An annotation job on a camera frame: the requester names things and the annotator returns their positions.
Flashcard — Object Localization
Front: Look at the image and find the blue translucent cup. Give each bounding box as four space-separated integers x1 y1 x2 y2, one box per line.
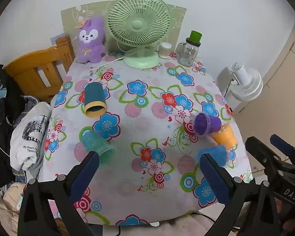
198 145 229 169

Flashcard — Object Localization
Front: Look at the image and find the black cable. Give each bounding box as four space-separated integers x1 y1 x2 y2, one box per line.
194 213 217 225

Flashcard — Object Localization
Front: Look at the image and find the beige door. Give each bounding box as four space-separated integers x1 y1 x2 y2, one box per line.
232 17 295 177

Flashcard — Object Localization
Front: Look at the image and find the purple translucent cup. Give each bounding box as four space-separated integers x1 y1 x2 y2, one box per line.
194 112 222 137

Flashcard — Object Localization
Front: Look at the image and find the dark teal cup yellow rim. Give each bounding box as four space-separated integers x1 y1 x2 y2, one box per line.
84 82 107 118

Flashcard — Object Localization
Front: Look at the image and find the wooden chair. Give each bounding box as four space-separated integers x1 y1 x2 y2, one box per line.
2 36 76 103

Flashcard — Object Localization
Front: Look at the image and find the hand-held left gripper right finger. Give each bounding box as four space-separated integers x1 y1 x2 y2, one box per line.
199 153 282 236

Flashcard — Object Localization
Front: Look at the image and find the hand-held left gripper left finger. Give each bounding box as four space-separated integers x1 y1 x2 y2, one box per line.
17 151 100 236

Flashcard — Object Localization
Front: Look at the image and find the beige wall poster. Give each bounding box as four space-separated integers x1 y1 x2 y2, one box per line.
61 0 187 62

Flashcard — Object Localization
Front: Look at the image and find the white fan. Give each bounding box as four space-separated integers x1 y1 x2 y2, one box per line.
216 63 263 104

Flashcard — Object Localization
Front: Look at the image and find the glass jar with green lid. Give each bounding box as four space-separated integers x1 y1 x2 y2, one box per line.
175 30 202 67

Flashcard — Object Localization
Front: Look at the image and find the person's right hand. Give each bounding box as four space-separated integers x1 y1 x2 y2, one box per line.
275 198 293 230

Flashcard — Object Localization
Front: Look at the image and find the black garment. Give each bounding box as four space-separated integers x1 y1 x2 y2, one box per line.
0 65 25 185

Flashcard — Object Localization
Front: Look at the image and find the small white jar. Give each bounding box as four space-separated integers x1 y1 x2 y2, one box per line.
160 42 173 58

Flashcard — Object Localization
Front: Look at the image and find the orange translucent cup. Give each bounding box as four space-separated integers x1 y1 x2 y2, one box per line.
210 124 237 151

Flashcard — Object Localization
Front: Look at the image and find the white fan cable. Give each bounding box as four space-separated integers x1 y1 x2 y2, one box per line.
96 39 138 67

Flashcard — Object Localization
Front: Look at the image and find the floral tablecloth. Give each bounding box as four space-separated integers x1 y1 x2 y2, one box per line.
43 52 253 227

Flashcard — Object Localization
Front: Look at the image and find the green desk fan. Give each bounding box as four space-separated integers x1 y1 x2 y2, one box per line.
107 0 172 69

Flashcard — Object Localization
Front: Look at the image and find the teal translucent cup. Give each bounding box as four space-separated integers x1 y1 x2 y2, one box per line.
81 129 116 164

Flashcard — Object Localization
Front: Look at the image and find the blue tape strip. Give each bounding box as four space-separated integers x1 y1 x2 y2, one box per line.
50 33 65 45

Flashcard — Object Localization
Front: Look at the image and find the beige cloth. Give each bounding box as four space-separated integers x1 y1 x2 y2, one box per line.
0 182 28 236

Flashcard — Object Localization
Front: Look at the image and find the purple plush toy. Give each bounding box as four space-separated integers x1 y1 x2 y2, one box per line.
75 17 107 64

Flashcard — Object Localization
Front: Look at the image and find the white printed shirt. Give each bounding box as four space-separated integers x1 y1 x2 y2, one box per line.
10 102 52 171

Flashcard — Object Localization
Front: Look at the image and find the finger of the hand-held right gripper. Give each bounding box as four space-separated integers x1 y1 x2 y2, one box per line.
245 136 295 190
270 134 295 168

